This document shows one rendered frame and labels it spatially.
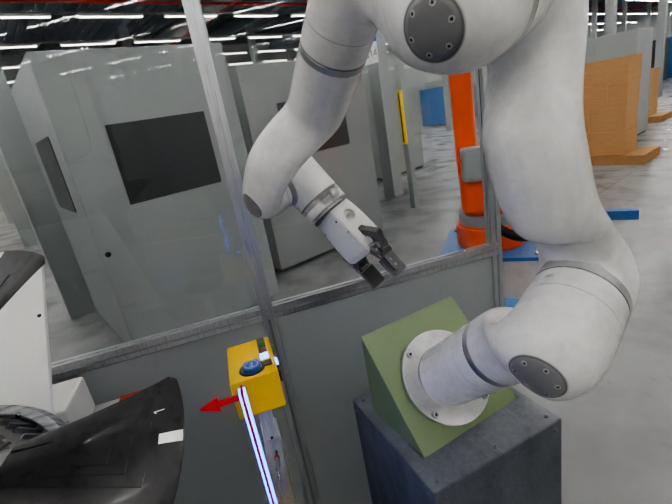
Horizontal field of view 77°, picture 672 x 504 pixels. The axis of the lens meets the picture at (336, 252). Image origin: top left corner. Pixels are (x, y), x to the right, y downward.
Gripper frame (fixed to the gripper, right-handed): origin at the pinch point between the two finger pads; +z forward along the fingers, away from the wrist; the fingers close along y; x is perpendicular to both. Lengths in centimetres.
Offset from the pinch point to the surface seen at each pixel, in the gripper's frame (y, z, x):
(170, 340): 72, -23, 34
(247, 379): 22.0, -1.8, 28.1
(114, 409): 6.0, -13.2, 46.5
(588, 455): 88, 125, -60
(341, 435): 93, 42, 11
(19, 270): 2, -38, 44
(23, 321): 30, -40, 52
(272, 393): 23.7, 4.0, 26.1
